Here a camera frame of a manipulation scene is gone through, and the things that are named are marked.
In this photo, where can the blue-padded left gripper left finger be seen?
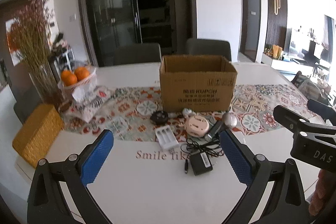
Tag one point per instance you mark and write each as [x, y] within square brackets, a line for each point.
[46, 202]

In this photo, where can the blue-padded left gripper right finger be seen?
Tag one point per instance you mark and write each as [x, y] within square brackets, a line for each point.
[286, 202]

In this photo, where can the patterned table runner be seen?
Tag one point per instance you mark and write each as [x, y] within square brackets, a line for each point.
[127, 113]

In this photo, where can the orange fruit left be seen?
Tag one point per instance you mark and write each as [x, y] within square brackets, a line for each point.
[68, 78]

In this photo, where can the black power adapter with cable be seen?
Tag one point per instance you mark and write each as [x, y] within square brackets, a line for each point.
[199, 155]

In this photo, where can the white cluttered shelf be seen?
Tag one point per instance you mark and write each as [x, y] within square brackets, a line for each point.
[61, 53]

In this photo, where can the small white figurine toy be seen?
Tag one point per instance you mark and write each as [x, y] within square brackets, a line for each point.
[188, 113]

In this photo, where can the dark chair right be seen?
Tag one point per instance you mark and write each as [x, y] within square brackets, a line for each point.
[208, 47]

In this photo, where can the dark chair left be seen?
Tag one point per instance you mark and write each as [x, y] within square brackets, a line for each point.
[138, 54]

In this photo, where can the dark glass cabinet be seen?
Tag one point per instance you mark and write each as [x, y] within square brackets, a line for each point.
[109, 25]

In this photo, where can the white tv console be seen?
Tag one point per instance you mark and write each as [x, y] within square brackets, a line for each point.
[280, 65]

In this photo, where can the black round cable hub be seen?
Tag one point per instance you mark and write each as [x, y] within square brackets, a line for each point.
[159, 117]

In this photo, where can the white battery charger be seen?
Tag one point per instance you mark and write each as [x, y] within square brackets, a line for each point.
[166, 138]

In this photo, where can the black silver microphone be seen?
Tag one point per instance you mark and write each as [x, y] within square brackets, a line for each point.
[228, 121]

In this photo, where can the dark interior door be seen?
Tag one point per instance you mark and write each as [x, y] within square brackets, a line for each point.
[250, 28]

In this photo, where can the white fruit basket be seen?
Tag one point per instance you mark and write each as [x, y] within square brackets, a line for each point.
[88, 80]

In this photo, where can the brown cardboard box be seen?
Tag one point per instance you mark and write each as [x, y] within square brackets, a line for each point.
[201, 83]

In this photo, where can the glass vase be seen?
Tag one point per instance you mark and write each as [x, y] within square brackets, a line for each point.
[45, 83]

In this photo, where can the yellow woven basket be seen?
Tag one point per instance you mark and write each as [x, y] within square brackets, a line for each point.
[34, 139]

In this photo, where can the orange fruit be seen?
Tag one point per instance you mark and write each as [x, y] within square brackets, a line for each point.
[81, 73]
[68, 78]

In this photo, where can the dark slatted wall panel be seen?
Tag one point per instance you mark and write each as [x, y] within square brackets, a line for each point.
[276, 23]

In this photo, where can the pink round deer gadget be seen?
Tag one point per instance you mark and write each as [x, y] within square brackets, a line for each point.
[197, 126]

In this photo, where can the orange fruit right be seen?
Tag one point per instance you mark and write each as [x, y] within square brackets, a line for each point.
[81, 73]

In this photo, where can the patterned tissue pouch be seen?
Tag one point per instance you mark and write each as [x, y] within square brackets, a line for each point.
[89, 105]

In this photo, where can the dark chair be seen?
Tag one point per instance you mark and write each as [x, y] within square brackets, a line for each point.
[208, 47]
[138, 54]

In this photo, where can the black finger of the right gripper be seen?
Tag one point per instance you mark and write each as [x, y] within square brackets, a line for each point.
[326, 112]
[287, 118]

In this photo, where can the person's right hand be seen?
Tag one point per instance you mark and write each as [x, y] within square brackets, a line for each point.
[324, 188]

